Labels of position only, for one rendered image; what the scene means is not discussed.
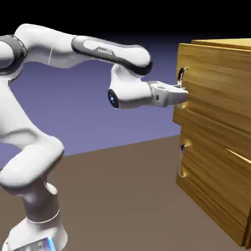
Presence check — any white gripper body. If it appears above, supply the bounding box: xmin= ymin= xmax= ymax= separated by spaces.
xmin=166 ymin=84 xmax=189 ymax=107

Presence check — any curved silver door handle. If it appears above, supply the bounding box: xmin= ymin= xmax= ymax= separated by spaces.
xmin=176 ymin=67 xmax=189 ymax=109
xmin=177 ymin=139 xmax=192 ymax=177

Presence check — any large wooden cabinet door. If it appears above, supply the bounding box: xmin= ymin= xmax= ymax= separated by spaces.
xmin=173 ymin=43 xmax=251 ymax=160

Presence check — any light wooden cabinet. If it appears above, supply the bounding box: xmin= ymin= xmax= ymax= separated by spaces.
xmin=173 ymin=38 xmax=251 ymax=250

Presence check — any small wooden cabinet door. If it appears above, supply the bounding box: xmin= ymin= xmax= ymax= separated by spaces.
xmin=176 ymin=123 xmax=251 ymax=247

